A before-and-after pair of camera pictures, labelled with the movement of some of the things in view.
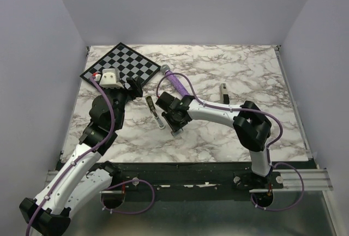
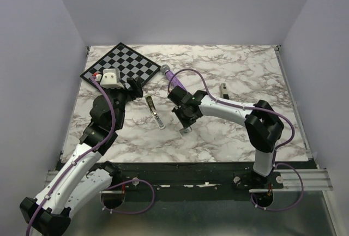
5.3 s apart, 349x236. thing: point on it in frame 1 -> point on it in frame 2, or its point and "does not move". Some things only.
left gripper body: [121, 94] does not move
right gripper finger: [168, 122] -> [181, 116]
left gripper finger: [136, 86] does not move
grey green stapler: [153, 110] does not move
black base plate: [198, 180] does not move
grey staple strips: [178, 132] -> [184, 131]
